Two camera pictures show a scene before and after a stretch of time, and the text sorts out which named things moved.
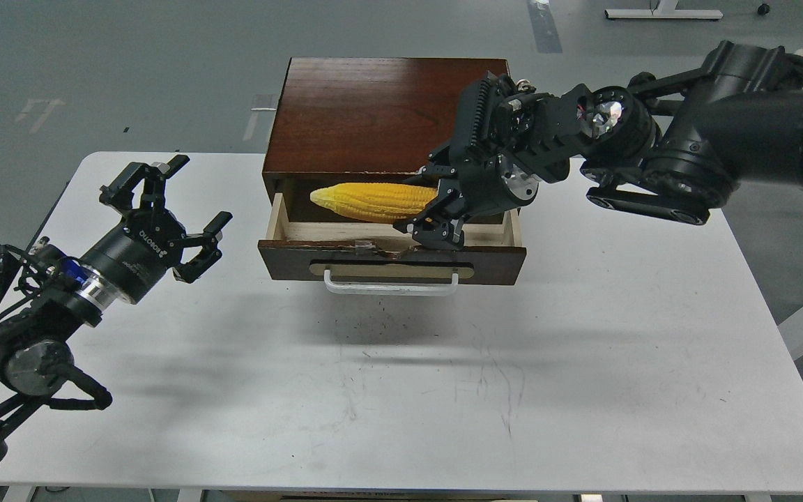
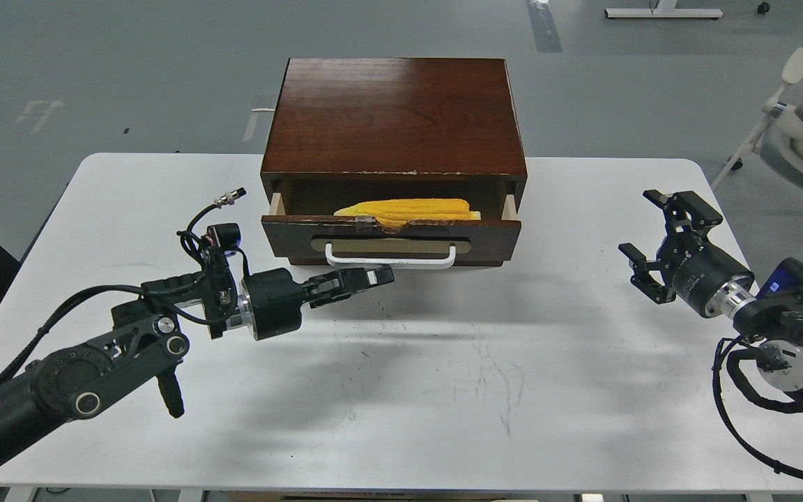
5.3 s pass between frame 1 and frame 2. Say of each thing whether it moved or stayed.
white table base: stayed
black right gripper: moved
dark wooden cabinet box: stayed
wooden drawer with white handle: moved
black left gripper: moved
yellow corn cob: moved
